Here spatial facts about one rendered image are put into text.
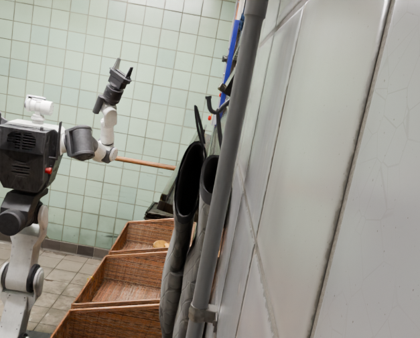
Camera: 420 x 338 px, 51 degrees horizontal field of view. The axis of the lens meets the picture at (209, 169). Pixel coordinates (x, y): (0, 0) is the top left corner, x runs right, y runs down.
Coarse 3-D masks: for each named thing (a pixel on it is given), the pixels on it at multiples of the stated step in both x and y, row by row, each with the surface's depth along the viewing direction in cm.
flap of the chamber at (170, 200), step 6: (198, 138) 254; (204, 144) 239; (174, 186) 132; (168, 198) 119; (198, 198) 129; (162, 204) 114; (168, 204) 114; (162, 210) 114; (168, 210) 114; (198, 210) 117
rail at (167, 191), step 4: (196, 132) 261; (196, 136) 244; (192, 140) 224; (184, 152) 183; (180, 160) 163; (176, 168) 148; (176, 172) 142; (172, 176) 135; (176, 176) 137; (172, 180) 130; (168, 184) 124; (172, 184) 126; (164, 188) 119; (168, 188) 120; (172, 188) 126; (164, 192) 115; (168, 192) 116; (160, 196) 114; (164, 196) 114; (168, 196) 115; (160, 200) 114; (164, 200) 114
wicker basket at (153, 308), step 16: (144, 304) 180; (64, 320) 174; (80, 320) 181; (96, 320) 181; (112, 320) 181; (64, 336) 180; (80, 336) 183; (96, 336) 183; (112, 336) 182; (128, 336) 182; (144, 336) 182; (160, 336) 182
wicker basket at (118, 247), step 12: (132, 228) 298; (144, 228) 297; (156, 228) 297; (168, 228) 298; (192, 228) 297; (120, 240) 274; (132, 240) 299; (144, 240) 299; (156, 240) 299; (168, 240) 299; (120, 252) 244; (132, 252) 244; (144, 252) 244; (144, 276) 247
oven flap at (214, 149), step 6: (222, 120) 252; (216, 126) 285; (222, 126) 216; (216, 132) 241; (222, 132) 190; (210, 138) 218; (216, 138) 209; (210, 144) 190; (216, 144) 184; (210, 150) 173; (216, 150) 164
